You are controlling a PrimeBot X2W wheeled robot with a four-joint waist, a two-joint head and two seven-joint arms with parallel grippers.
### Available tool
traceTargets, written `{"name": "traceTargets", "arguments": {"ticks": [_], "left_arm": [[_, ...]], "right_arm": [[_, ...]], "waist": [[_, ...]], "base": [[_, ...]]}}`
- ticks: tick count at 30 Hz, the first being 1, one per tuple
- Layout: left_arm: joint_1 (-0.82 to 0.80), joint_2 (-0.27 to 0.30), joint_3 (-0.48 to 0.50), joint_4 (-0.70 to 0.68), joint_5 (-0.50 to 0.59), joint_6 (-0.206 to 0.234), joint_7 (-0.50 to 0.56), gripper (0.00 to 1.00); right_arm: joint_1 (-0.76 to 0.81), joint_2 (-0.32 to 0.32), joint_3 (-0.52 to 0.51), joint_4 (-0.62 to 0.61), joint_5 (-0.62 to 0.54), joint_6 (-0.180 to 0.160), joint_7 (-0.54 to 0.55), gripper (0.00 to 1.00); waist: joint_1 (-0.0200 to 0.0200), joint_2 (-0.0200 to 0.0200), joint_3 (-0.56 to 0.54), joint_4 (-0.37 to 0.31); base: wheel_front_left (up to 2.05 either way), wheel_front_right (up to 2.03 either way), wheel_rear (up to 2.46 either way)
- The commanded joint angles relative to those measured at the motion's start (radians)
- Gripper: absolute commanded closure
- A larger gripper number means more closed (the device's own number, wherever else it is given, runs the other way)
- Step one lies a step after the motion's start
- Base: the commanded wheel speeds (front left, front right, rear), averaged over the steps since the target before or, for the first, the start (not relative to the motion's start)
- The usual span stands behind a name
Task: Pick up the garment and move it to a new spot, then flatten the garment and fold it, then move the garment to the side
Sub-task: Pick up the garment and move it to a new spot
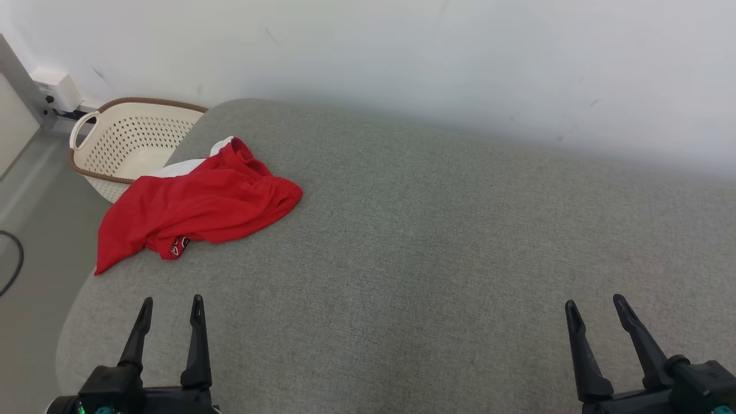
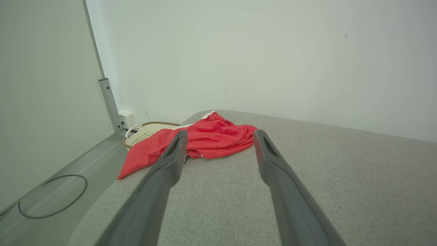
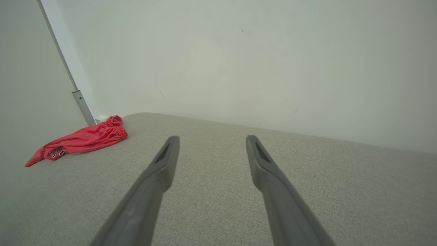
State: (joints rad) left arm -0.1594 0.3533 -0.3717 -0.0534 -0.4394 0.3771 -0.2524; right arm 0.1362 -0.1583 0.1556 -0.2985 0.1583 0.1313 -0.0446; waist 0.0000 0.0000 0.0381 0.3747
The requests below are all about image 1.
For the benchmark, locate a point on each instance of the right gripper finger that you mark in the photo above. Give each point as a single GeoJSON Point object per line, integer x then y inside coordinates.
{"type": "Point", "coordinates": [589, 374]}
{"type": "Point", "coordinates": [647, 356]}

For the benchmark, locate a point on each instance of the black wall plug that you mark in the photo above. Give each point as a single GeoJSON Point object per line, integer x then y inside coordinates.
{"type": "Point", "coordinates": [48, 100]}

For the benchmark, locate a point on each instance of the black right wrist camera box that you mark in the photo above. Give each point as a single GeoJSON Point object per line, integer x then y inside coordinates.
{"type": "Point", "coordinates": [704, 385]}

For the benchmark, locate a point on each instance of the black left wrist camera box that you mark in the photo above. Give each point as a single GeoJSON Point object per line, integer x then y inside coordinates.
{"type": "Point", "coordinates": [109, 388]}

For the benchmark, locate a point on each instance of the cream perforated laundry basket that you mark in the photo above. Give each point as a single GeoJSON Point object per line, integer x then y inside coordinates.
{"type": "Point", "coordinates": [132, 144]}

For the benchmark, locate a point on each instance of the white wall socket box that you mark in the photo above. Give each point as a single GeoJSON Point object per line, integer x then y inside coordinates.
{"type": "Point", "coordinates": [60, 89]}

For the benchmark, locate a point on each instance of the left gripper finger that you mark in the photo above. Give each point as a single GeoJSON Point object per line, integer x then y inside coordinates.
{"type": "Point", "coordinates": [197, 356]}
{"type": "Point", "coordinates": [138, 339]}

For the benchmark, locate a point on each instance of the red basketball jersey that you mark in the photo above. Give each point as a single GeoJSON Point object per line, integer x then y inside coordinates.
{"type": "Point", "coordinates": [201, 207]}

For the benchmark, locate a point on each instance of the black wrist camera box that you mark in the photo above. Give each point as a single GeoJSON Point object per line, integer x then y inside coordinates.
{"type": "Point", "coordinates": [704, 385]}
{"type": "Point", "coordinates": [109, 388]}

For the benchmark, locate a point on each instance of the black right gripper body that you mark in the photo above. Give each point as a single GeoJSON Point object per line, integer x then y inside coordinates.
{"type": "Point", "coordinates": [627, 405]}

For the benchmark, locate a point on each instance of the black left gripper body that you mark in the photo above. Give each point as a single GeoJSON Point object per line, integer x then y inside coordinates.
{"type": "Point", "coordinates": [178, 401]}

